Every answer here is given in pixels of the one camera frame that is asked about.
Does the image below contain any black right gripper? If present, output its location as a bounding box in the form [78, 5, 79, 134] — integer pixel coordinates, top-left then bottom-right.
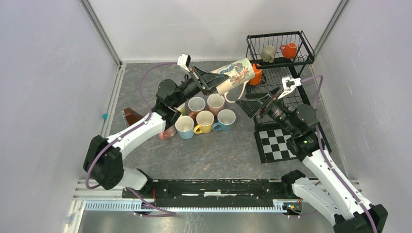
[236, 86, 298, 135]

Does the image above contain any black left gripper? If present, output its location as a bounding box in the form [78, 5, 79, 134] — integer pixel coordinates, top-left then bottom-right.
[172, 65, 229, 108]

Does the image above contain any light pink hexagonal mug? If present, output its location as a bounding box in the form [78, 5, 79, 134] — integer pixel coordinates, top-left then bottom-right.
[206, 93, 225, 117]

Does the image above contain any salmon floral mug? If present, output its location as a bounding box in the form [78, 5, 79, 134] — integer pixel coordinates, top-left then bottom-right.
[188, 97, 206, 120]

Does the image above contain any orange ribbed mug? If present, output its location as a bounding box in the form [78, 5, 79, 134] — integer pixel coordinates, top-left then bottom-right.
[248, 64, 263, 85]

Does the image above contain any cream floral mug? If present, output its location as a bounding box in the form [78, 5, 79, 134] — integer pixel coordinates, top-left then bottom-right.
[211, 58, 255, 103]

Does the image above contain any teal blue mug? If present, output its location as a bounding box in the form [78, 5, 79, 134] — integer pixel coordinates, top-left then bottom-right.
[212, 109, 236, 132]

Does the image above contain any beige grey mug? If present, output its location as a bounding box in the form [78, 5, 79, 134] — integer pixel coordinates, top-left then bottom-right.
[260, 45, 276, 63]

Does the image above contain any light blue hexagonal mug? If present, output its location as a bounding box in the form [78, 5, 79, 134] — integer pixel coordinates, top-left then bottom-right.
[175, 116, 194, 140]

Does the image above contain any small orange cup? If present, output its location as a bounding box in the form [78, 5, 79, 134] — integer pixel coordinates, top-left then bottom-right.
[279, 42, 297, 59]

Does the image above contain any pink patterned mug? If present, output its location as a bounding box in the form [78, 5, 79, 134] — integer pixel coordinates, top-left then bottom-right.
[159, 126, 176, 141]

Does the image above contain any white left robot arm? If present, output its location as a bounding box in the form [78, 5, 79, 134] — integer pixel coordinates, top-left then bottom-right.
[83, 66, 229, 198]

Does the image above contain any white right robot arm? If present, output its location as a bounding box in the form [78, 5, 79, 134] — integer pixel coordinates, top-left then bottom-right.
[235, 88, 388, 233]

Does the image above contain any pale yellow mug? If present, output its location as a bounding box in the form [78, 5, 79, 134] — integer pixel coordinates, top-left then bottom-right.
[176, 103, 186, 116]

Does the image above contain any checkerboard calibration board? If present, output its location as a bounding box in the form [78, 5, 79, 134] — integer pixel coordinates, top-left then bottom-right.
[254, 128, 333, 164]

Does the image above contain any brown wedge block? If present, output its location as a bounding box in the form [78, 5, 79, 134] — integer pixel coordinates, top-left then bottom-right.
[121, 108, 144, 127]

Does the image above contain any black wire dish rack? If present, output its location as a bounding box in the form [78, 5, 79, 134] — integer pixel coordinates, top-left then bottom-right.
[246, 31, 315, 132]

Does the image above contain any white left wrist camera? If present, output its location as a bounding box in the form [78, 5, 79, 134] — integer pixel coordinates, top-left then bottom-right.
[177, 53, 191, 73]

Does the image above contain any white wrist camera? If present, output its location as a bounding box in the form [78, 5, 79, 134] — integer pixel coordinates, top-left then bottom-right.
[177, 53, 191, 73]
[278, 75, 302, 100]

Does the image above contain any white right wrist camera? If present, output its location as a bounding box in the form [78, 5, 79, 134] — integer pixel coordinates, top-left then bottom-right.
[278, 75, 302, 100]

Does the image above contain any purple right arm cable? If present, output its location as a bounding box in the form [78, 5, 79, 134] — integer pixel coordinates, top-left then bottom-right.
[288, 75, 379, 233]

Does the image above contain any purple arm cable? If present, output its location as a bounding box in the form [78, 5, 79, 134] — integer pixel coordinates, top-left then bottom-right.
[85, 63, 178, 217]
[288, 75, 379, 233]

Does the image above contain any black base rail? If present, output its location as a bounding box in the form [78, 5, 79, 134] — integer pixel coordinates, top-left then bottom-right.
[137, 179, 299, 208]

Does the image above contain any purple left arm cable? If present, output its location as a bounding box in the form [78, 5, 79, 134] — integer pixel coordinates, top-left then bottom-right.
[85, 63, 178, 217]

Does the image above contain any aluminium slotted rail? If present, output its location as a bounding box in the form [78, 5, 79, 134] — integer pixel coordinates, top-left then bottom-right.
[84, 200, 287, 213]

